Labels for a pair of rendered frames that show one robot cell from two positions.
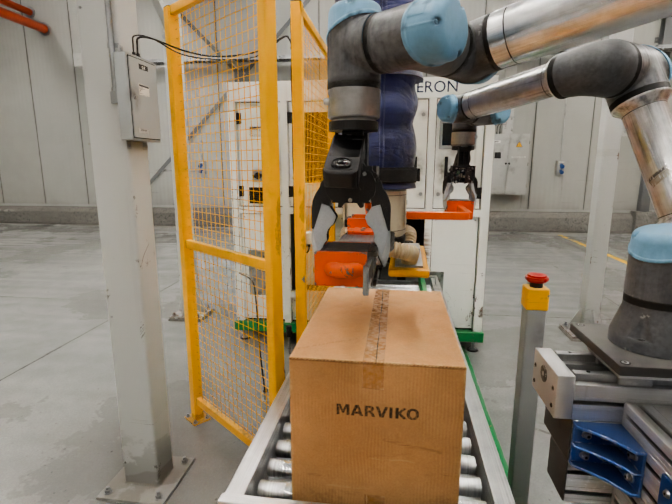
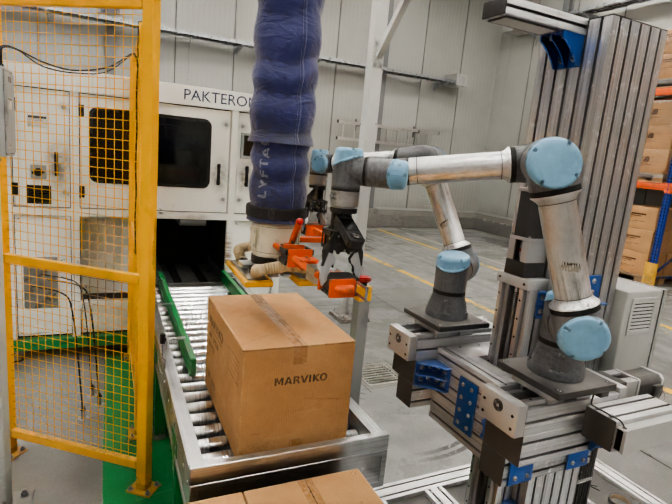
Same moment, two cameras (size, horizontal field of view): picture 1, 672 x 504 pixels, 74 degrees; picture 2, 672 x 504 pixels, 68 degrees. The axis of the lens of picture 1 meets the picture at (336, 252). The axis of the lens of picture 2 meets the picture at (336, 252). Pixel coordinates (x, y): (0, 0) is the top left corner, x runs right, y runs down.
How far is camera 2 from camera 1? 0.84 m
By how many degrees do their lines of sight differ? 32
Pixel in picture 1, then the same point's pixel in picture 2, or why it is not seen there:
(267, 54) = (153, 89)
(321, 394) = (264, 374)
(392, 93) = (299, 158)
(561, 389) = (411, 344)
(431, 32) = (402, 180)
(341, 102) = (345, 200)
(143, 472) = not seen: outside the picture
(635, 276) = (441, 279)
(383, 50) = (374, 180)
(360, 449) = (288, 408)
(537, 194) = not seen: hidden behind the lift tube
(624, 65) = not seen: hidden behind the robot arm
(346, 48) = (351, 173)
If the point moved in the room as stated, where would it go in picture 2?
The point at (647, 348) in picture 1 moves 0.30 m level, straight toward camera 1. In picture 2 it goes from (447, 316) to (461, 348)
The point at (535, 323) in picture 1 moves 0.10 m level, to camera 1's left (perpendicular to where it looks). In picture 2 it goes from (363, 310) to (345, 312)
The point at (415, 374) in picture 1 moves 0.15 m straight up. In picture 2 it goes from (326, 349) to (330, 307)
